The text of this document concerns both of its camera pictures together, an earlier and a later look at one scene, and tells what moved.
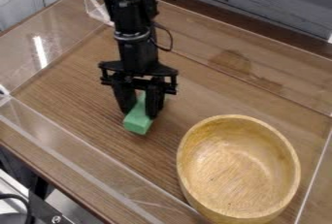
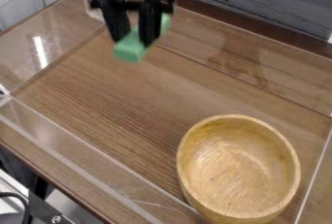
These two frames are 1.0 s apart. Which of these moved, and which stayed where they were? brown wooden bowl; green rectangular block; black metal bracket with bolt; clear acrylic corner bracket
Moved: green rectangular block
Stayed: clear acrylic corner bracket; black metal bracket with bolt; brown wooden bowl
